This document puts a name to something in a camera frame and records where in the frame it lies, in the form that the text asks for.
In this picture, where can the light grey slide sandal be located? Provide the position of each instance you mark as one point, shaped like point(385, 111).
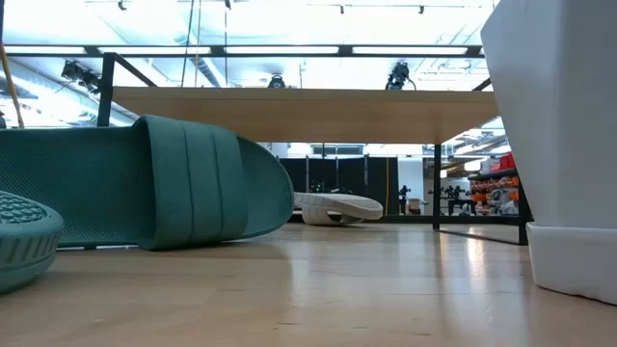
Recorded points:
point(337, 205)

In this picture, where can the green rubber slide sandal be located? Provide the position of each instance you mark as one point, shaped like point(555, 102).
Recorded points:
point(144, 183)
point(24, 241)

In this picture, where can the black partition screen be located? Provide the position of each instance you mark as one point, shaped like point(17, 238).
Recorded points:
point(347, 183)

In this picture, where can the black overhead fixture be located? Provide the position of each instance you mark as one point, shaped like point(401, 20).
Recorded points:
point(79, 76)
point(397, 74)
point(276, 82)

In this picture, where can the storage rack with bins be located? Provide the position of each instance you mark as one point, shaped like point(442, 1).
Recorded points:
point(496, 183)

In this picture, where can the white hexagonal plant pot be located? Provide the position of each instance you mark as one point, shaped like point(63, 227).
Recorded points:
point(554, 144)

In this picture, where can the wooden shelf with black frame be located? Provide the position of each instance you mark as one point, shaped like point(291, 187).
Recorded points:
point(308, 115)

